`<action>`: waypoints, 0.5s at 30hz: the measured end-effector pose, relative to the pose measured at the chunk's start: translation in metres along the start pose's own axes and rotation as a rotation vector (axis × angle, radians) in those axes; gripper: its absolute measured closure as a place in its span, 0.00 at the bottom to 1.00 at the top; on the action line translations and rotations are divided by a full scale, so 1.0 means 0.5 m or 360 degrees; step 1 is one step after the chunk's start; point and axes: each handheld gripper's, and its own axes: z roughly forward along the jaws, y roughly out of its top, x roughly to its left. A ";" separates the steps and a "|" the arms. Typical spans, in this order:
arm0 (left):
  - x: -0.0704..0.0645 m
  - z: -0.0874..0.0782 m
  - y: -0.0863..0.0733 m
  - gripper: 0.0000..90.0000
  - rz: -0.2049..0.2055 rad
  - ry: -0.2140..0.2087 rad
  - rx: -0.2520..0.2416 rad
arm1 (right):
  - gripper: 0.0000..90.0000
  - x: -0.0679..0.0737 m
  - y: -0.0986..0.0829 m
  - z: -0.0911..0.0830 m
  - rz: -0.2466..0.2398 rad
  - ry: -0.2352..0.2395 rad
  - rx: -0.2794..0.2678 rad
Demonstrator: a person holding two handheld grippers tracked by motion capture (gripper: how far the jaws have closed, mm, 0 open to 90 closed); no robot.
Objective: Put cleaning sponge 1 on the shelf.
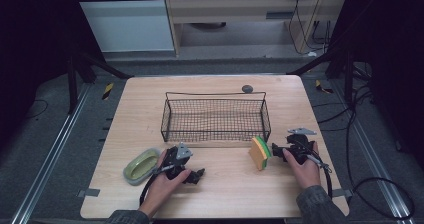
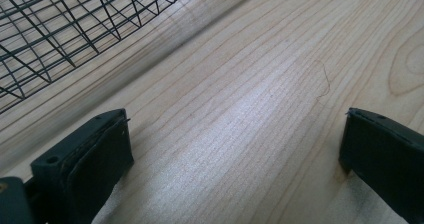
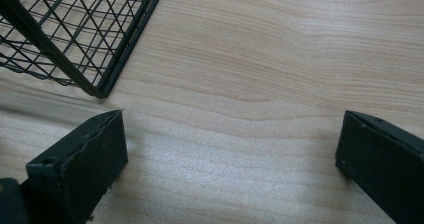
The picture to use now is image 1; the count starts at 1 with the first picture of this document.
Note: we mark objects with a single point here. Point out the person's right hand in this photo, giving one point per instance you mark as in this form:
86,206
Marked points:
306,174

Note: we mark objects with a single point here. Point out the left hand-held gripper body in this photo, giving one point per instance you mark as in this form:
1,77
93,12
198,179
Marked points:
176,157

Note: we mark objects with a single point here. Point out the grey round table cap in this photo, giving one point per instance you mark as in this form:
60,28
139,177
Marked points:
247,89

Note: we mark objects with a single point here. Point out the white plug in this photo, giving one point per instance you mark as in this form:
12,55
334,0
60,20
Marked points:
312,54

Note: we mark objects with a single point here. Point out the black metal stand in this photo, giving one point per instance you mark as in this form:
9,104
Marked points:
348,80
71,84

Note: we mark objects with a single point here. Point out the yellow and black tape strip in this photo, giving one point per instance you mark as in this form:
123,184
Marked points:
322,87
107,91

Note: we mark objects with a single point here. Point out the green soap dish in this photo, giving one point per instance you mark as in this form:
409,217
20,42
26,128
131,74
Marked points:
141,165

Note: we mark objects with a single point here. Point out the aluminium floor rail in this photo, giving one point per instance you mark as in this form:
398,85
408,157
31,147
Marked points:
50,157
376,164

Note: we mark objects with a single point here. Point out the white cabinet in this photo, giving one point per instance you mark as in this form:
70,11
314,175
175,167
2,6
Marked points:
126,27

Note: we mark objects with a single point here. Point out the grey metal table bracket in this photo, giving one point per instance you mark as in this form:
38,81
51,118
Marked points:
342,193
88,192

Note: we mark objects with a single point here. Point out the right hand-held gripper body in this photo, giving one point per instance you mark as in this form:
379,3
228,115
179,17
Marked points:
299,145

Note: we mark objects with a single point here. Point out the yellow and green sponge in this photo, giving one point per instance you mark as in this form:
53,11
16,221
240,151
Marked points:
258,154

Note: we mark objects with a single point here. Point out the person's left hand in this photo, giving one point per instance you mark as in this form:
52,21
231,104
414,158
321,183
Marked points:
163,187

